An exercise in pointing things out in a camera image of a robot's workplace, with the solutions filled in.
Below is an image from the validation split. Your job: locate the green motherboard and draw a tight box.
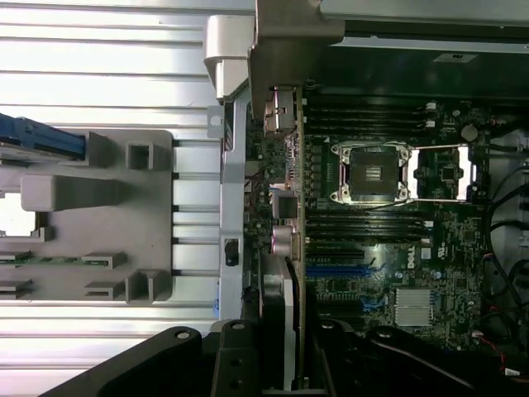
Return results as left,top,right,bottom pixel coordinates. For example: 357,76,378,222
243,94,497,352

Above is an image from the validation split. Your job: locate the silver finned heatsink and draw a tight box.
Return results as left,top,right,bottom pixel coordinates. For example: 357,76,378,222
393,288,434,327

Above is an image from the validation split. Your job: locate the hard disk blue label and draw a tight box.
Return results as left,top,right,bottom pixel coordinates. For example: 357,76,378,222
0,110,90,166

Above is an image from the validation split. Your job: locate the CPU socket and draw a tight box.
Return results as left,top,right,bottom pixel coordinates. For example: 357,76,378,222
332,142,414,207

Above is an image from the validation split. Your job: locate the grey parts rack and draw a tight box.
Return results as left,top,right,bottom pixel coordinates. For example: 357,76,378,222
0,127,174,306

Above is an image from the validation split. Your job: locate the black RAM slot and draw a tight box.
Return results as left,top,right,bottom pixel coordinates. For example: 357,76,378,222
307,98,437,108
307,210,429,221
307,125,429,134
307,227,429,237
307,116,437,127
307,219,435,229
307,107,429,117

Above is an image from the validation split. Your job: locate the blue expansion slot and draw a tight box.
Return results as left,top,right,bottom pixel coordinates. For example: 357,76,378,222
307,265,372,280

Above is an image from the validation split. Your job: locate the silver CPU chip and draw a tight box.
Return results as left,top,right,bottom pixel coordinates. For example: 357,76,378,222
0,193,39,237

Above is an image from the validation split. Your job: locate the green RAM stick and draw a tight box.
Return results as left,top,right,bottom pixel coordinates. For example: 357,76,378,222
0,255,113,266

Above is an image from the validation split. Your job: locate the silver socket cover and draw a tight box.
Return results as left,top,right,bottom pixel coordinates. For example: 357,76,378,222
407,143,477,204

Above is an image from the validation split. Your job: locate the black open PC case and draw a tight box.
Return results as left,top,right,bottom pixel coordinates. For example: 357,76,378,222
202,0,529,397

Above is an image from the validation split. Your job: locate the black expansion slot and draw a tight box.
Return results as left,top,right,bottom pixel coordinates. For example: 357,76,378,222
307,249,361,262

